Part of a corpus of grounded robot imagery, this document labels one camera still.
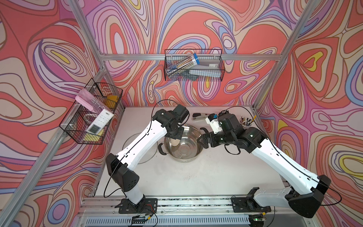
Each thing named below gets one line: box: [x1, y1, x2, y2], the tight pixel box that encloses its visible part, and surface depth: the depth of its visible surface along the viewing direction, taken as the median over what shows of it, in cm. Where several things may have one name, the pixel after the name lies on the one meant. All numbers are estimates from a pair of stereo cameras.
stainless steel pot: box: [158, 124, 209, 163], surface depth 95 cm
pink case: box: [75, 88, 106, 114], surface depth 73 cm
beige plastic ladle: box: [170, 138, 181, 147], surface depth 97 cm
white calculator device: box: [86, 108, 115, 135], surface depth 70 cm
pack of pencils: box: [165, 52, 200, 78], surface depth 81 cm
